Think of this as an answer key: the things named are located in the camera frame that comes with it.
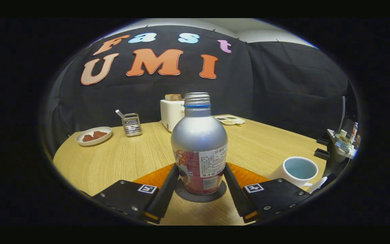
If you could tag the white cup blue inside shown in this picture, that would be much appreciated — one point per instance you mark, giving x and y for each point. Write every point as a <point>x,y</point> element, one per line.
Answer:
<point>281,174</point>

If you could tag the black backdrop cloth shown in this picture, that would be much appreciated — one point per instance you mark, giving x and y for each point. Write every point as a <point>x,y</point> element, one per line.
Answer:
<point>266,84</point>

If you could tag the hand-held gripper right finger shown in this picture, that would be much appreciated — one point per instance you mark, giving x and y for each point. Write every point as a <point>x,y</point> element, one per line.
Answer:
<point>237,196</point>

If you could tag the dark round coaster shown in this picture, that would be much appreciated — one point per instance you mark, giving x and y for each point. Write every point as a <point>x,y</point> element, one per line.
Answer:
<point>185,196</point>

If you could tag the white divided snack tray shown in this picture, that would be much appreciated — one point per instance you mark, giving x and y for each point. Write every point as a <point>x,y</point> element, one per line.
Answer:
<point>230,120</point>

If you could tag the white round plate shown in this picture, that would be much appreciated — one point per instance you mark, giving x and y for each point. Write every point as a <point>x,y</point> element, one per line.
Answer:
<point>93,142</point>

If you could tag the silver juice bottle red label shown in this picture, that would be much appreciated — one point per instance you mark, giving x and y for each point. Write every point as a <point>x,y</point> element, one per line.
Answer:
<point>198,135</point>

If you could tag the wooden table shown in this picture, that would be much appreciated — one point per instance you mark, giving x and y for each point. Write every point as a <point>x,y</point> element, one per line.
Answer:
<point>130,159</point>

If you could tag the brown meat piece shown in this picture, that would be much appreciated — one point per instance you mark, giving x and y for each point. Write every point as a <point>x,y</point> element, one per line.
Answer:
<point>100,134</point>
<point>88,138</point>

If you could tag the cluttered side shelf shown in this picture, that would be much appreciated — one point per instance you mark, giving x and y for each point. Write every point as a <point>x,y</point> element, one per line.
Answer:
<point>344,142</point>

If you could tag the toast slice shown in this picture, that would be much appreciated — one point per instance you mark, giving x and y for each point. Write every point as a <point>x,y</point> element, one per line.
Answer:
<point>173,97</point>

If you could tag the white toaster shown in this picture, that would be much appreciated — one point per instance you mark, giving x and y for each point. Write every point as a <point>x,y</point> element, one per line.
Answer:
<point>169,113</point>

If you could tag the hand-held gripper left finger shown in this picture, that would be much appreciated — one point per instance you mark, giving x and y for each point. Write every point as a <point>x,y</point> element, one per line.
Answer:
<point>168,196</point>

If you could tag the black table clamp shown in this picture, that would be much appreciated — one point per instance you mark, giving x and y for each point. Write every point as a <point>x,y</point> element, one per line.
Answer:
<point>322,154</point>
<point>323,141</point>

